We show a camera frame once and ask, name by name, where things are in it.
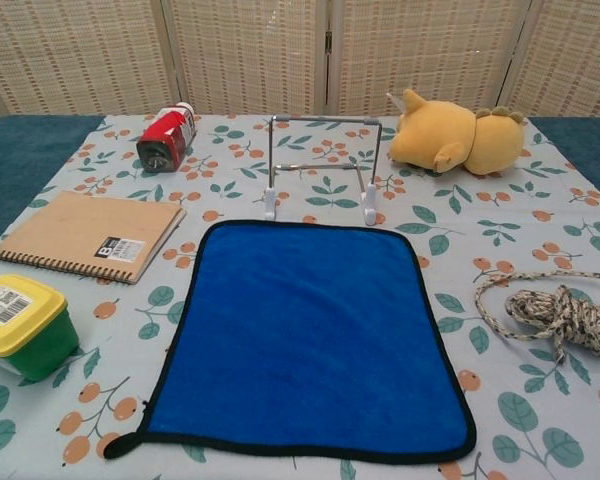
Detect blue microfiber cloth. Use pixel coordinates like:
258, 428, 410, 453
103, 218, 478, 466

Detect yellow plush animal toy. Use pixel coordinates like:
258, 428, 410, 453
388, 88, 527, 177

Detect red drink bottle, white cap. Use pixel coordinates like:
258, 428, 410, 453
135, 101, 199, 175

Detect tablecloth with fruit leaf print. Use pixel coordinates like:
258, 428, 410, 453
0, 113, 600, 480

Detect brown spiral notebook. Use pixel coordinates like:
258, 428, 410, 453
0, 189, 188, 287

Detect green container with yellow lid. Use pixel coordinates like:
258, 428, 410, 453
0, 273, 80, 384

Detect teal table cover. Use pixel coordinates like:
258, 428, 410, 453
0, 114, 600, 256

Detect metal wire rack, white feet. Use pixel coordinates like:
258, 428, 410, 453
262, 113, 385, 226

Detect coiled speckled beige rope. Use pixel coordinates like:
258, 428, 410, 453
473, 269, 600, 366

